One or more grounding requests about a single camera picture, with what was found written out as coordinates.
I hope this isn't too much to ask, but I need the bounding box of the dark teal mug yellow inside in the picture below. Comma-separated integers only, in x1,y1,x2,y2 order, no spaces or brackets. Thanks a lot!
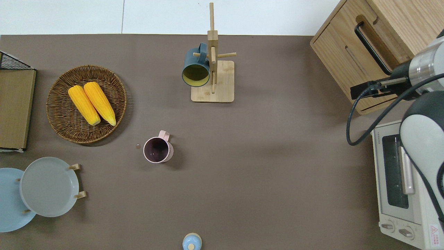
182,42,211,87

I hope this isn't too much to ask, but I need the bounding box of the black cabinet handle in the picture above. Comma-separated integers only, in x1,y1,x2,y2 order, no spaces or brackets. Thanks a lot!
354,22,393,75

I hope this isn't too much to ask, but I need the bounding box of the yellow corn cob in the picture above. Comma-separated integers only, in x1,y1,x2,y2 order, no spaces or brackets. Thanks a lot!
68,85,101,126
84,82,117,127

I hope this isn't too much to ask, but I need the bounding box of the pink mug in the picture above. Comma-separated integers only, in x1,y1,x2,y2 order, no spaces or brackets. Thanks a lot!
143,130,174,164

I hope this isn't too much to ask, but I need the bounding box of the brown wicker basket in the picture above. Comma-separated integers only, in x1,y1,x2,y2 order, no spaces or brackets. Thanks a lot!
46,65,128,144

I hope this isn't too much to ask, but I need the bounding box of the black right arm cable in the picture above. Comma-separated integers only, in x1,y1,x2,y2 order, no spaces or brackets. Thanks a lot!
346,73,444,146

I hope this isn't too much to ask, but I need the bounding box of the wooden cabinet box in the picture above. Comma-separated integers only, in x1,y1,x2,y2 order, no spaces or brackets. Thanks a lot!
310,0,444,116

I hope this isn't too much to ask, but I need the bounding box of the blue call bell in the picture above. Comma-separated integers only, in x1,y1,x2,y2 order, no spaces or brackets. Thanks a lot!
182,233,202,250

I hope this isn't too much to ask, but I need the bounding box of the wooden plate rack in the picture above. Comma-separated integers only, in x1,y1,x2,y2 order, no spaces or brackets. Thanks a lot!
15,163,87,214

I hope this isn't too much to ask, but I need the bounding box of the cream toaster oven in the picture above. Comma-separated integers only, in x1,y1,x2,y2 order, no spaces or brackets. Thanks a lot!
370,120,444,250

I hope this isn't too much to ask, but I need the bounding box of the grey plate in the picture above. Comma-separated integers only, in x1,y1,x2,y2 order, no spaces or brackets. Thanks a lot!
19,157,79,218

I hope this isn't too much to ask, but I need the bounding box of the wire shelf with wooden boards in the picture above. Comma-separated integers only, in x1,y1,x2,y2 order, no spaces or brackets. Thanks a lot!
0,51,37,153

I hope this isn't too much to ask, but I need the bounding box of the light blue plate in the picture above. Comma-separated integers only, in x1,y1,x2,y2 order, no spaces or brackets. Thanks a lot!
0,168,37,233

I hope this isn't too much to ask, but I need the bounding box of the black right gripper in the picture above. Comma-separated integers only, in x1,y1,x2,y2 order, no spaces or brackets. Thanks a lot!
350,73,400,100

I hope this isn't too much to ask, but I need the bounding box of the wooden mug tree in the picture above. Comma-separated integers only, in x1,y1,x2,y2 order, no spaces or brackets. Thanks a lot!
191,3,237,103

